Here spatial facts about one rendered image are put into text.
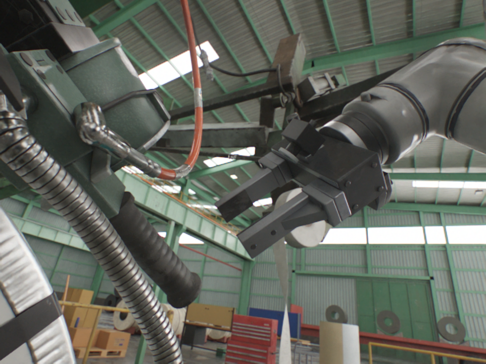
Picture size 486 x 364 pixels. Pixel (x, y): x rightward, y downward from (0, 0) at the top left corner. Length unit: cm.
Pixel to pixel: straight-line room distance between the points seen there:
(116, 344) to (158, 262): 808
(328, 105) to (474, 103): 74
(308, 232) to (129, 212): 59
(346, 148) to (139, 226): 22
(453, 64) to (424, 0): 1385
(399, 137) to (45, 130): 32
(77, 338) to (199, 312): 385
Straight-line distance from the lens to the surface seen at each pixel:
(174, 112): 122
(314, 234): 82
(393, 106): 35
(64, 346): 47
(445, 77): 39
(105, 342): 829
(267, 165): 36
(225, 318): 994
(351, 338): 464
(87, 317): 1028
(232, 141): 100
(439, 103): 38
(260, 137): 96
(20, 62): 23
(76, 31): 34
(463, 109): 38
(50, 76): 25
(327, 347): 463
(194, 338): 1063
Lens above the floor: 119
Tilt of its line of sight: 26 degrees up
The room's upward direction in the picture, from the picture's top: 8 degrees clockwise
